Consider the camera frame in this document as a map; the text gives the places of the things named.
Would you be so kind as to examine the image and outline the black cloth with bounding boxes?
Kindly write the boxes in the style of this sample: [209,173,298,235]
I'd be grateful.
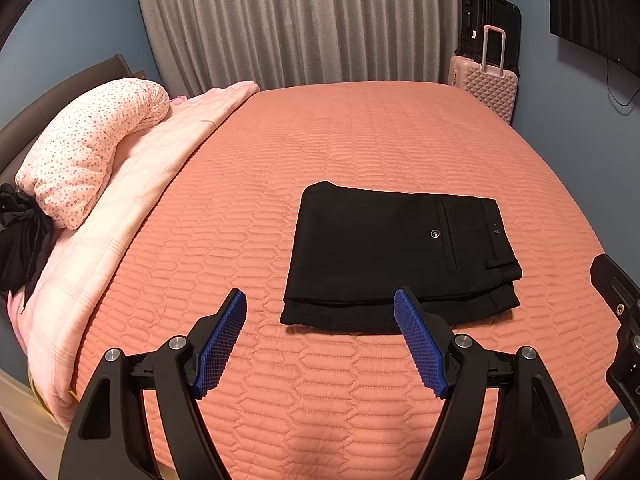
[0,182,57,301]

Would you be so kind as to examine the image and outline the light pink blanket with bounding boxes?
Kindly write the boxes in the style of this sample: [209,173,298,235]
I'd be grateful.
[7,81,261,431]

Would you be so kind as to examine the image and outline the salmon quilted bedspread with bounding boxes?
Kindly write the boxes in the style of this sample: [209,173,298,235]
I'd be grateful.
[70,80,618,480]

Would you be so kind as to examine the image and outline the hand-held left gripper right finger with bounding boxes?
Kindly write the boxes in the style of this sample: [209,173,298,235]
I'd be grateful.
[393,287,586,480]

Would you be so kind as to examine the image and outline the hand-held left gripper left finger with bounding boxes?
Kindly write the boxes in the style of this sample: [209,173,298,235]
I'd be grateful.
[59,288,248,480]

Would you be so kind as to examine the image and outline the pink dotted pillow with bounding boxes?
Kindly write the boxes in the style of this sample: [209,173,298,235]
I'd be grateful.
[15,78,170,231]

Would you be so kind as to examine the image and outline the grey curtain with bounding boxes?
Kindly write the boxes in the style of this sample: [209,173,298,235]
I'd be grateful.
[132,0,483,98]

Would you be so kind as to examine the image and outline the grey headboard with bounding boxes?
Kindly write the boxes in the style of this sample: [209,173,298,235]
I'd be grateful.
[0,53,146,176]

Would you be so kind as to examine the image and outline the black television cable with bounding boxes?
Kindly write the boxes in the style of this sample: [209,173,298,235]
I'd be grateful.
[605,56,637,117]

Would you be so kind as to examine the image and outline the black suitcase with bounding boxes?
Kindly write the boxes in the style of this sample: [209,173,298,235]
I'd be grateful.
[459,0,522,81]

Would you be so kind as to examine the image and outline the pink suitcase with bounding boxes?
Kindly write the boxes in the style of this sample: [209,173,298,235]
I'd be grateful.
[448,25,519,126]

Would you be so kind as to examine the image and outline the black wall television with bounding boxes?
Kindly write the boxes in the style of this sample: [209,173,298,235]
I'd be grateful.
[543,0,640,68]

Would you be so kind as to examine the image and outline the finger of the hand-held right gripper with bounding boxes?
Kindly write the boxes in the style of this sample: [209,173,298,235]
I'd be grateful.
[605,310,640,411]
[590,254,640,323]

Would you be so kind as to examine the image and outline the black pants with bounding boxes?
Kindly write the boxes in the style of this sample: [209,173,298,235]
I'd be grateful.
[280,181,523,333]

